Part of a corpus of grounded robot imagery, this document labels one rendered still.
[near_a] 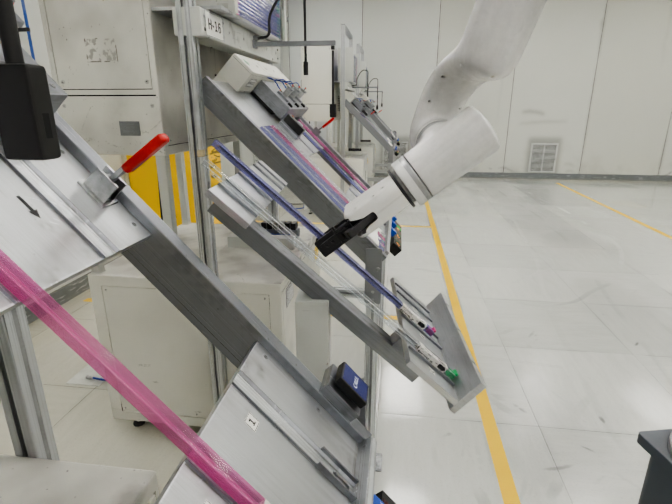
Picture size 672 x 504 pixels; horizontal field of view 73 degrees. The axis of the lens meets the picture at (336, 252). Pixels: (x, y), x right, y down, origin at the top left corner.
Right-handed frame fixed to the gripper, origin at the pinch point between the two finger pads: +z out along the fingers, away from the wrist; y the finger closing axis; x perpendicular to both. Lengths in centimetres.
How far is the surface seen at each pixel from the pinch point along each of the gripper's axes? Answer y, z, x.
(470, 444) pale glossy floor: -59, 19, 101
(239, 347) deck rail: 25.0, 11.9, -0.8
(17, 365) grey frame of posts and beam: 19, 43, -16
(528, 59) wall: -693, -271, 91
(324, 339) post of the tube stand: 2.9, 11.3, 13.3
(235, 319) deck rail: 25.0, 9.7, -4.0
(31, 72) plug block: 52, -6, -25
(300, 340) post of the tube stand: 2.8, 14.9, 10.9
